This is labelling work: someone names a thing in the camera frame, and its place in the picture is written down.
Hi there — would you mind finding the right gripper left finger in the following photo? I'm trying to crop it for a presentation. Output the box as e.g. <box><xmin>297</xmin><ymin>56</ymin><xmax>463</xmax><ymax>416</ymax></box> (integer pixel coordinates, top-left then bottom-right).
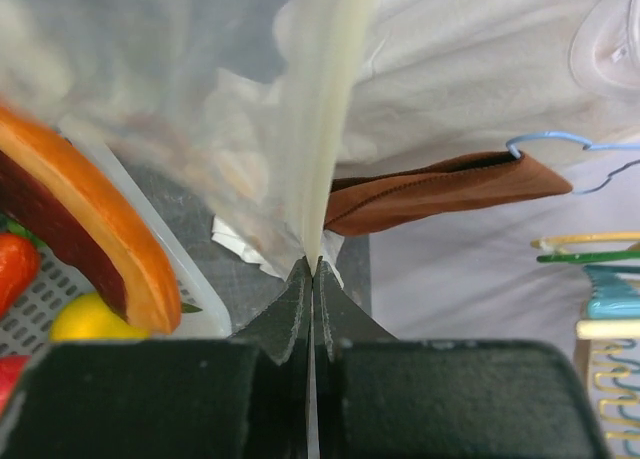
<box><xmin>1</xmin><ymin>260</ymin><xmax>312</xmax><ymax>458</ymax></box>

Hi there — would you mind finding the yellow lemon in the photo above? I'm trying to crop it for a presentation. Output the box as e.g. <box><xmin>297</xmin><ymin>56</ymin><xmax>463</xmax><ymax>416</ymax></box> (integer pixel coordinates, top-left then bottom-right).
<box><xmin>49</xmin><ymin>293</ymin><xmax>151</xmax><ymax>342</ymax></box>

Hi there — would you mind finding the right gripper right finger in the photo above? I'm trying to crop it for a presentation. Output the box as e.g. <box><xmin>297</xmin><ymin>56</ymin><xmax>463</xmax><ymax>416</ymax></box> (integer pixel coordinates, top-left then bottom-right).
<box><xmin>312</xmin><ymin>262</ymin><xmax>610</xmax><ymax>458</ymax></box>

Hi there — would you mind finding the cream hanger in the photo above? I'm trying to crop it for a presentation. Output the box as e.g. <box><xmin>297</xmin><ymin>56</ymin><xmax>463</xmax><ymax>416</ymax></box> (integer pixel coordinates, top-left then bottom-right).
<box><xmin>575</xmin><ymin>319</ymin><xmax>640</xmax><ymax>340</ymax></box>

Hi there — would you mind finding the yellow plastic hanger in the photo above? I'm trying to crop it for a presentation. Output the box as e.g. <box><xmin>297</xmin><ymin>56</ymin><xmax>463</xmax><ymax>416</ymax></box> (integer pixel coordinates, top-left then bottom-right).
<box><xmin>530</xmin><ymin>231</ymin><xmax>639</xmax><ymax>254</ymax></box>

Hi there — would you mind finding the brown cloth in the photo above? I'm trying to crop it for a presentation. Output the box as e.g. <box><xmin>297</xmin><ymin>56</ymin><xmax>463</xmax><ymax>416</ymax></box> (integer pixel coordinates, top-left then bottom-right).
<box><xmin>324</xmin><ymin>151</ymin><xmax>573</xmax><ymax>236</ymax></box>

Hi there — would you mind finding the clear dotted zip top bag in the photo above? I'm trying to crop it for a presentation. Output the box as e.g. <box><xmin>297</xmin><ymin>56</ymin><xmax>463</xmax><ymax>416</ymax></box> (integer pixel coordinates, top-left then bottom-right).
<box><xmin>1</xmin><ymin>0</ymin><xmax>377</xmax><ymax>273</ymax></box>

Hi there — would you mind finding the blue wire hanger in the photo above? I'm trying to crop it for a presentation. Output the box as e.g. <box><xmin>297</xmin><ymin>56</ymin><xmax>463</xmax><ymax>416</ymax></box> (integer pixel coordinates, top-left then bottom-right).
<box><xmin>505</xmin><ymin>130</ymin><xmax>639</xmax><ymax>168</ymax></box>

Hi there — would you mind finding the light blue hanger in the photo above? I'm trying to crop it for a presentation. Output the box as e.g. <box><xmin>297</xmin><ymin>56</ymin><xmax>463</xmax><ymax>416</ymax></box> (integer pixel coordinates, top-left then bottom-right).
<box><xmin>583</xmin><ymin>265</ymin><xmax>639</xmax><ymax>320</ymax></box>

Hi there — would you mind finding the green hanger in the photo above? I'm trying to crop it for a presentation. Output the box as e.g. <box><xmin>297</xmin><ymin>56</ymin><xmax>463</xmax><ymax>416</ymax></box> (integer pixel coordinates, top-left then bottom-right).
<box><xmin>536</xmin><ymin>250</ymin><xmax>639</xmax><ymax>264</ymax></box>

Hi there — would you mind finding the orange pumpkin slice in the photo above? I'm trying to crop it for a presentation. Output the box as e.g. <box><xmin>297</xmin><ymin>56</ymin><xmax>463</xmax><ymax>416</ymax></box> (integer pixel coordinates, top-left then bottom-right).
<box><xmin>1</xmin><ymin>107</ymin><xmax>181</xmax><ymax>334</ymax></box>

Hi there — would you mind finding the white plastic basket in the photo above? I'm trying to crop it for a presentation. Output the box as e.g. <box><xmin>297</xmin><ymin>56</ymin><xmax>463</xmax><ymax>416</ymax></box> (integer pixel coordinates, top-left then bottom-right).
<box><xmin>1</xmin><ymin>124</ymin><xmax>232</xmax><ymax>338</ymax></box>

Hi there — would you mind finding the orange carrot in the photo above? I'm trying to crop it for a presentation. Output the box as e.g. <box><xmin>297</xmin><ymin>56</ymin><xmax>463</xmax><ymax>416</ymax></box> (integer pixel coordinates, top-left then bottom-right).
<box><xmin>1</xmin><ymin>232</ymin><xmax>41</xmax><ymax>317</ymax></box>

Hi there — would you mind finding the white t-shirt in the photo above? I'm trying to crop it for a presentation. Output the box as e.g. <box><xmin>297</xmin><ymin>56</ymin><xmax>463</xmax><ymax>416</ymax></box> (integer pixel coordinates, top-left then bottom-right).
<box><xmin>209</xmin><ymin>0</ymin><xmax>640</xmax><ymax>290</ymax></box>

